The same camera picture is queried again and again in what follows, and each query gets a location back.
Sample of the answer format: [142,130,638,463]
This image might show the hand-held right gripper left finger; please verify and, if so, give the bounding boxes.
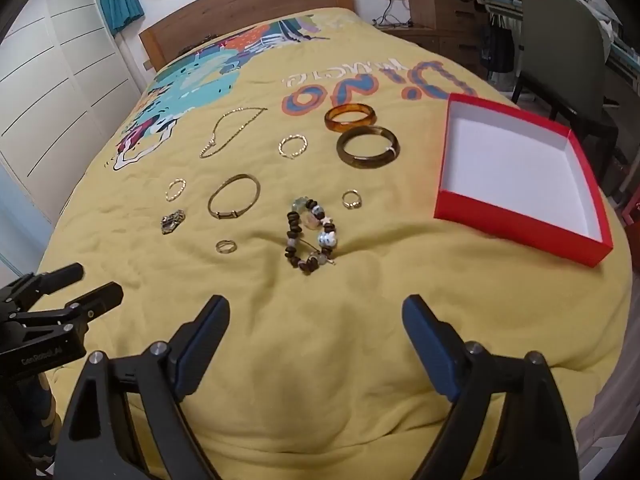
[52,295,232,480]

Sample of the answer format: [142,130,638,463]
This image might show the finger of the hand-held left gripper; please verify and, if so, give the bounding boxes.
[10,281,124,335]
[0,262,85,314]

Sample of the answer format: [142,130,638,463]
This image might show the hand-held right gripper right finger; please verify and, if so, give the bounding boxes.
[402,294,581,480]

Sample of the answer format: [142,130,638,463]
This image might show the silver wristwatch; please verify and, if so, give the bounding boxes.
[160,210,188,235]

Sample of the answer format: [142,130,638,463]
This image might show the thin metal bangle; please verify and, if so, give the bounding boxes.
[207,174,261,220]

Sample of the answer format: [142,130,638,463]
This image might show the beaded bracelet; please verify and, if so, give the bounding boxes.
[286,197,339,277]

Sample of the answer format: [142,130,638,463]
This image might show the dark olive bangle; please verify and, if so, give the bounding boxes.
[336,125,400,168]

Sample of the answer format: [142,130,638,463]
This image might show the red cardboard box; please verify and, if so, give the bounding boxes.
[433,92,614,267]

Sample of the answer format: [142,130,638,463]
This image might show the large twisted wire bracelet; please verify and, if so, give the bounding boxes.
[278,134,307,160]

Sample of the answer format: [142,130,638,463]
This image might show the yellow printed blanket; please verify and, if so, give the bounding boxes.
[37,6,633,480]

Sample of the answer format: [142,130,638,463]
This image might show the white wardrobe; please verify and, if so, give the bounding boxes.
[0,0,143,271]

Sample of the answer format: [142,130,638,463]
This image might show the amber bangle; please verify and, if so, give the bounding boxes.
[324,103,378,134]

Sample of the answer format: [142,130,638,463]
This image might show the dark tote bag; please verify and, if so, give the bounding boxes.
[480,25,516,73]

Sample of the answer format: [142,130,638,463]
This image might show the wooden headboard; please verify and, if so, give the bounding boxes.
[138,0,357,73]

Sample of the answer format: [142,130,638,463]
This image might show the grey-green chair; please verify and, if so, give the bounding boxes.
[510,0,621,161]

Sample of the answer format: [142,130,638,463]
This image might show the wooden dresser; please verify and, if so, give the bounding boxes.
[381,0,488,78]

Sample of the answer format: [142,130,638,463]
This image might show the gold chain necklace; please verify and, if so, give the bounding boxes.
[200,106,269,159]

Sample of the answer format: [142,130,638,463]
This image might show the black cables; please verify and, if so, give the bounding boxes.
[372,0,413,28]

